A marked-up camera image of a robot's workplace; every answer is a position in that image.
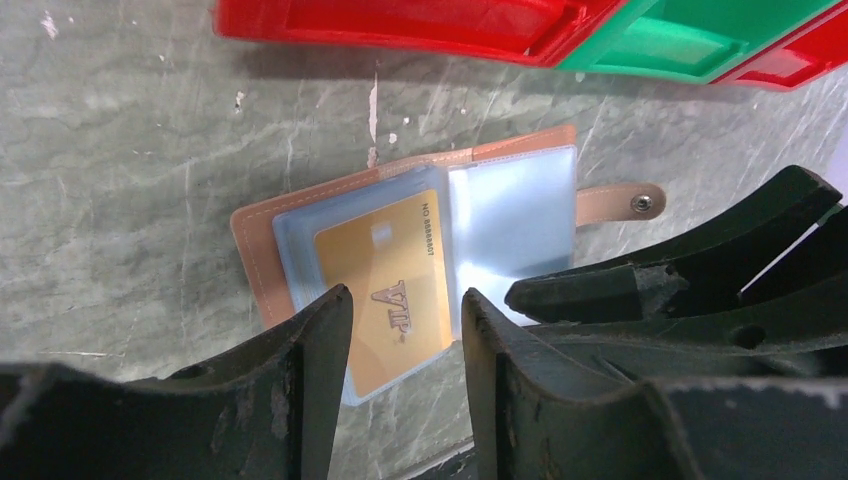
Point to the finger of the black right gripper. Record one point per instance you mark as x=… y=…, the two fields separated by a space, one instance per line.
x=700 y=271
x=792 y=323

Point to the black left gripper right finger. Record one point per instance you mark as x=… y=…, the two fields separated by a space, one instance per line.
x=539 y=414

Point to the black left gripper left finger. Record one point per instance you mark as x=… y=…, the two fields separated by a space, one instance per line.
x=265 y=409

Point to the gold card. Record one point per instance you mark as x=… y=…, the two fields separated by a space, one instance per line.
x=392 y=261

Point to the tan leather card holder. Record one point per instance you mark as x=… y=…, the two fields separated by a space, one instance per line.
x=508 y=210

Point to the red bin with gold card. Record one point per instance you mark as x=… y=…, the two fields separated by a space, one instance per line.
x=811 y=51

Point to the red bin with black card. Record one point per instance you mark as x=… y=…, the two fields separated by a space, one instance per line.
x=534 y=33

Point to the green plastic bin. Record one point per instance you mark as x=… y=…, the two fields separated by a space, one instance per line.
x=688 y=41

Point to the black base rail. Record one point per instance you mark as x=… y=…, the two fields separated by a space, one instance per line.
x=459 y=463

